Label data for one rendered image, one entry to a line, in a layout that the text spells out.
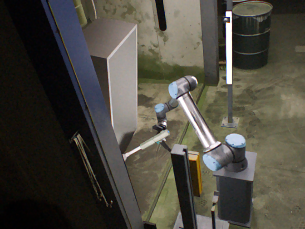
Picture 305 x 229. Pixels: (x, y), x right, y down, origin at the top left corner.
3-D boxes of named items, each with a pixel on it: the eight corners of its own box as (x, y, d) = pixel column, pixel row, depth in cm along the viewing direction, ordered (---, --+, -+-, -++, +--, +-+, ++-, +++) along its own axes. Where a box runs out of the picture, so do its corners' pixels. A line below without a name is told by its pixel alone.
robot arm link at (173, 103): (197, 68, 233) (172, 98, 296) (184, 74, 229) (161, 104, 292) (204, 81, 232) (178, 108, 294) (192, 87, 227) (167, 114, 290)
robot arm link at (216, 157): (236, 161, 222) (186, 73, 227) (218, 172, 216) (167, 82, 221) (226, 162, 236) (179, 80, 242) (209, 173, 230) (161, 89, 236)
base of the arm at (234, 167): (248, 156, 247) (249, 147, 241) (246, 174, 234) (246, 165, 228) (225, 153, 254) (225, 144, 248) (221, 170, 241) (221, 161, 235)
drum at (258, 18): (229, 56, 515) (228, 3, 461) (264, 52, 504) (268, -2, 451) (232, 73, 469) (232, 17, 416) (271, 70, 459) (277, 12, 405)
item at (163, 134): (181, 143, 270) (165, 127, 260) (181, 146, 266) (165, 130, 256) (140, 165, 290) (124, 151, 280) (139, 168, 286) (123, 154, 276)
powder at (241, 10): (230, 6, 461) (230, 5, 460) (267, 1, 451) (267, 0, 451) (233, 19, 419) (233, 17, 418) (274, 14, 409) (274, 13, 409)
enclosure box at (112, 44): (81, 160, 292) (61, 49, 213) (107, 121, 335) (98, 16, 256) (115, 170, 285) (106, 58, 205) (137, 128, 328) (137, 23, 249)
